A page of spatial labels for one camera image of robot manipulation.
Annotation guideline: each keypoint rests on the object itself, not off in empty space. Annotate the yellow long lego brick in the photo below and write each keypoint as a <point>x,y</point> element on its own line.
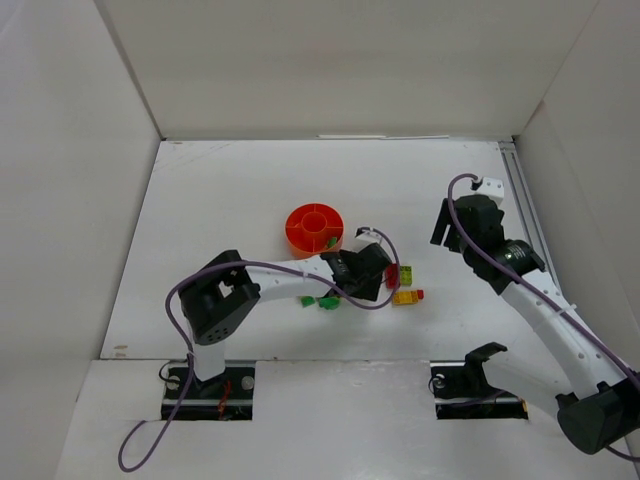
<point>405,298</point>

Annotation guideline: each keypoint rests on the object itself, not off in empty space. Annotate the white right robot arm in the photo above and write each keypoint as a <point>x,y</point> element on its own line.
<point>596,400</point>

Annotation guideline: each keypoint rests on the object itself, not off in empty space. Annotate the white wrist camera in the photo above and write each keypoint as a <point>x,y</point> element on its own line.
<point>492,188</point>
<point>366,236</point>

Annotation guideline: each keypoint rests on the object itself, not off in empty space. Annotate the dark green flat lego plate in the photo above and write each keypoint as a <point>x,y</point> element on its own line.
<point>307,301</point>

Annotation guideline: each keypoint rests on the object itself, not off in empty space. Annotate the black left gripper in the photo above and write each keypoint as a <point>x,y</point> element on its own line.
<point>375,275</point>

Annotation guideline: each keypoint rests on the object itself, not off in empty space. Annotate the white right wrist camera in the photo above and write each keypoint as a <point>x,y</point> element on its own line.
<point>492,188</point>

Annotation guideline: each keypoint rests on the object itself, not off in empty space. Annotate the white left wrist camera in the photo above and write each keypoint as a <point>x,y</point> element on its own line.
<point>366,236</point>

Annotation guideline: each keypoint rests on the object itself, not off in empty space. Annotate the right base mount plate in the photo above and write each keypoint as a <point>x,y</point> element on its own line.
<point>458,397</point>

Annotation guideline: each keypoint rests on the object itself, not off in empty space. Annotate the green curved lego brick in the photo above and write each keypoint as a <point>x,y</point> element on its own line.
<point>329,303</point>

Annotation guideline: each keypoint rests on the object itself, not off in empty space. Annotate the orange round divided container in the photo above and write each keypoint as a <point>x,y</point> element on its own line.
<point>309,227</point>

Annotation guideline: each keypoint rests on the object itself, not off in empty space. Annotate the base mount plate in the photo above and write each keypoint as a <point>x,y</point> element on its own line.
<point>458,397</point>
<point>228,397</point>

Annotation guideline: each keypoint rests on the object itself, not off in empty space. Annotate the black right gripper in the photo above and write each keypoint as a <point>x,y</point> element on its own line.
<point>451,220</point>

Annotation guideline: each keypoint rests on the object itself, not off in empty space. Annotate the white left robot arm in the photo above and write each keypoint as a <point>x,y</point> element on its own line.
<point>217,299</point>

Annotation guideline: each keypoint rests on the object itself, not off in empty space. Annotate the large red lego brick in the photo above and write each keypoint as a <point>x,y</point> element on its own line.
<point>392,276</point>

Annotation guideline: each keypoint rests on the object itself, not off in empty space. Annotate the aluminium rail right side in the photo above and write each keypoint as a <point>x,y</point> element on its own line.
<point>525,205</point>

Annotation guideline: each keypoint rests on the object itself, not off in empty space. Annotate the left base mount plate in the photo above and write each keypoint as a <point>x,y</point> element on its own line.
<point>228,397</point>

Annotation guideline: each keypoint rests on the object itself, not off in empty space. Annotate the lime long lego brick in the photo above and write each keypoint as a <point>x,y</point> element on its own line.
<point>405,276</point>

